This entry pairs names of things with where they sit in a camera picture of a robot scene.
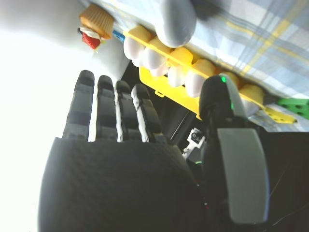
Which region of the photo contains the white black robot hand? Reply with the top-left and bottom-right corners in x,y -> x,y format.
37,69 -> 270,232

